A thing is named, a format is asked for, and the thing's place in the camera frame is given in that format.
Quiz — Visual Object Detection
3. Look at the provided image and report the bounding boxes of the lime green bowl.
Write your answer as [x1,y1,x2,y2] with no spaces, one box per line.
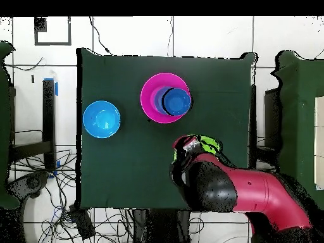
[172,134,223,163]

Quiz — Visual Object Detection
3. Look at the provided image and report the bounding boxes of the dark blue bowl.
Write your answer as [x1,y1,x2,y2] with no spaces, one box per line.
[162,87,192,117]

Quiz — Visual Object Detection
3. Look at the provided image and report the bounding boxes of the large pink bowl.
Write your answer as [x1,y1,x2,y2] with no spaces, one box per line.
[140,72,191,124]

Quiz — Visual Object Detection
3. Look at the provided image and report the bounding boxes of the dark green tablecloth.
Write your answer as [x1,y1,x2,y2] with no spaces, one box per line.
[76,47,258,212]

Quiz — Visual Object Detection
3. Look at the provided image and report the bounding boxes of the large light blue bowl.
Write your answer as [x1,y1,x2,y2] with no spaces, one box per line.
[82,100,122,139]

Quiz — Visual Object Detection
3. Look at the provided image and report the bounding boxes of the green cloth covered side table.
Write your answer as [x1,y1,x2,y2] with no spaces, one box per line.
[270,50,324,211]
[0,41,20,210]

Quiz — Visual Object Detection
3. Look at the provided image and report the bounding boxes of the black power brick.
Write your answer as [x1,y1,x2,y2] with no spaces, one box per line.
[69,204,96,240]

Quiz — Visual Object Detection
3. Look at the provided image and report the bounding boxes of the black stand with blue tape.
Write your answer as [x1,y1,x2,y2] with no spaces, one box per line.
[7,77,59,179]

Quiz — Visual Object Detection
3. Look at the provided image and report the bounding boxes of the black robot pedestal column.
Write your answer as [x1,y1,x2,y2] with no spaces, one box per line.
[132,208,192,243]

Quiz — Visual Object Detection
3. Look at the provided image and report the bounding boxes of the black floor cable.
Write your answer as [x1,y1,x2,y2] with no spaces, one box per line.
[88,16,113,55]

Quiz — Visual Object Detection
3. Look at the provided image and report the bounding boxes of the tangle of black cables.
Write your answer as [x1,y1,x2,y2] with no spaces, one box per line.
[9,149,134,243]

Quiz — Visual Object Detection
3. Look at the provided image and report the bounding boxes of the black pedestal foot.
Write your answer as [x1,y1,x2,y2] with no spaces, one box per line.
[6,171,50,201]

